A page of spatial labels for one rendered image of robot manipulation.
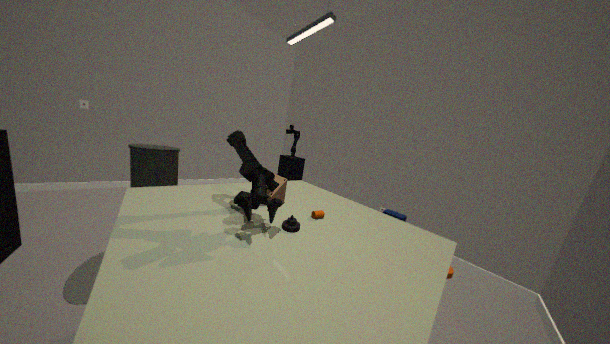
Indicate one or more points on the orange knob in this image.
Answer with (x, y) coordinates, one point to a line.
(317, 214)

